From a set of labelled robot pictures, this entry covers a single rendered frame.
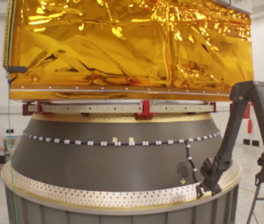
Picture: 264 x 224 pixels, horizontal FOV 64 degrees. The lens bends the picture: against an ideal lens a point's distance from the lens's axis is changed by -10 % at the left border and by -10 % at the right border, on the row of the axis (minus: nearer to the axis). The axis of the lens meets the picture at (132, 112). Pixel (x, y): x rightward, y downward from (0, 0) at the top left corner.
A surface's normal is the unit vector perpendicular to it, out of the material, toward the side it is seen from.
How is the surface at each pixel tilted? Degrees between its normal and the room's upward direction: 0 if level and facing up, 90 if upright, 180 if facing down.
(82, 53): 88
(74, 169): 62
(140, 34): 87
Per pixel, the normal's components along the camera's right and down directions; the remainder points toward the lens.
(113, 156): 0.00, -0.44
